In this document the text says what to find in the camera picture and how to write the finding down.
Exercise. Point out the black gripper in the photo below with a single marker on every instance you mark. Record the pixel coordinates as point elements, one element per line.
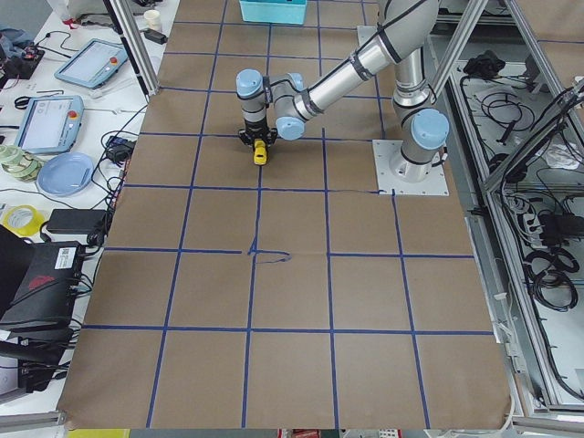
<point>255,127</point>

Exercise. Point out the yellow beetle toy car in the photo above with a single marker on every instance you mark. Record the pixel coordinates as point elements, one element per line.
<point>260,150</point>

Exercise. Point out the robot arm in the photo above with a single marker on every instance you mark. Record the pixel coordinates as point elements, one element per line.
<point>280,106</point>

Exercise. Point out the turquoise plastic bin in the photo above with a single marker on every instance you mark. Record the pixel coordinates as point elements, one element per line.
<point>285,12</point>

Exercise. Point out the brown paper table cover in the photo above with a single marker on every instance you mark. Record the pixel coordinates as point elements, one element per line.
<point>292,295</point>

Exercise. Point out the white paper cup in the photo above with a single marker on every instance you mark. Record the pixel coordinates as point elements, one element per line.
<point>153,19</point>

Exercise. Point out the upper teach pendant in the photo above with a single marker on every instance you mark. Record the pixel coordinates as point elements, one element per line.
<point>93,65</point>

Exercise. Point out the teach pendant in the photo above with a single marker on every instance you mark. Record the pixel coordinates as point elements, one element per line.
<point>93,65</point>
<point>50,124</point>

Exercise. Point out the light blue plate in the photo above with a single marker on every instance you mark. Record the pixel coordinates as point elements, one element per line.
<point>66,174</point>

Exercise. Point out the lower teach pendant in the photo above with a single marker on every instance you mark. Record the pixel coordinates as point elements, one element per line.
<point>50,124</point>

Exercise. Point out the black power adapter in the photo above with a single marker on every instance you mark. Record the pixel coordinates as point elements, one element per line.
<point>75,221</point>

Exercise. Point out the green tape rolls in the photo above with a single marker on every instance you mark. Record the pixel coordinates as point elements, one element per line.
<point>20,164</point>

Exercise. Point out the yellow tape roll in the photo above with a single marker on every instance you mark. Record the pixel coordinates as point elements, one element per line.
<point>22,220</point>

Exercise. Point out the black red computer box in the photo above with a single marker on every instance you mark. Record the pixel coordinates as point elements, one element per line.
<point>37,281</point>

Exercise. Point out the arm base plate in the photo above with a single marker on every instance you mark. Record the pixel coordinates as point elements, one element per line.
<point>364,33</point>
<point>396,176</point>

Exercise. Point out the aluminium frame post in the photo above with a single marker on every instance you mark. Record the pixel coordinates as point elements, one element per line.
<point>125,26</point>

